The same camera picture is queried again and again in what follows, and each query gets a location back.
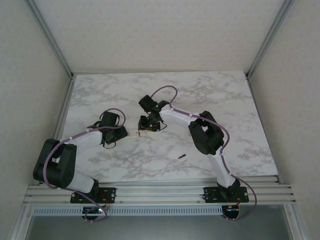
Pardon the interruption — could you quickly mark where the aluminium table edge rail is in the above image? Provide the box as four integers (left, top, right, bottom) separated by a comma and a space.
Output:
48, 74, 77, 157

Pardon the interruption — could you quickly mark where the white battery box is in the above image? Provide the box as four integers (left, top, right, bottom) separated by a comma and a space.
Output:
126, 130, 151, 138

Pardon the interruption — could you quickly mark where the grey slotted cable duct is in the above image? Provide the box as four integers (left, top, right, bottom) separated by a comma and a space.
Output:
32, 206, 224, 216

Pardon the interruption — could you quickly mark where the aluminium mounting rail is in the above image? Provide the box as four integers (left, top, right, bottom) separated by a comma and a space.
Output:
26, 176, 297, 206

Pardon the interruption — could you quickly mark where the purple cable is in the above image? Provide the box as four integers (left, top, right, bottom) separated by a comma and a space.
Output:
150, 85, 258, 222
44, 108, 126, 223

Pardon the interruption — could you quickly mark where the aluminium frame post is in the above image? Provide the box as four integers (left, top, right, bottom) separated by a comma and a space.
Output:
24, 0, 76, 79
284, 203, 302, 240
246, 0, 296, 79
9, 206, 35, 240

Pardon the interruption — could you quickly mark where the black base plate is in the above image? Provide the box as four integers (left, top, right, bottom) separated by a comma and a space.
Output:
203, 186, 250, 203
70, 187, 117, 204

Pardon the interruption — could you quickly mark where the controller board with LED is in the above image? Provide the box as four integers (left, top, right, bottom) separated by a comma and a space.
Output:
83, 206, 105, 215
226, 205, 241, 218

